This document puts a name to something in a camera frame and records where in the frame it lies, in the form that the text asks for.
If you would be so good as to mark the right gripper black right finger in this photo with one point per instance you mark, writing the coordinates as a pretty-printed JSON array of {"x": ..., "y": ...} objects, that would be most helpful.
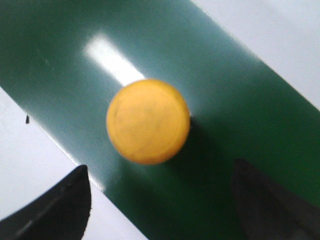
[{"x": 269, "y": 211}]

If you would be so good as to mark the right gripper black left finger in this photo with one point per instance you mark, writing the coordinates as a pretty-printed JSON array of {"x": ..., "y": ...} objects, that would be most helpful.
[{"x": 61, "y": 213}]

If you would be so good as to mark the yellow mushroom push button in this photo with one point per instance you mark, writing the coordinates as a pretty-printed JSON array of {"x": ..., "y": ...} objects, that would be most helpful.
[{"x": 148, "y": 122}]

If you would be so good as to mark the green conveyor belt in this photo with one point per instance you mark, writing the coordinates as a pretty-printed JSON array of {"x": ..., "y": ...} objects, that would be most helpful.
[{"x": 53, "y": 63}]

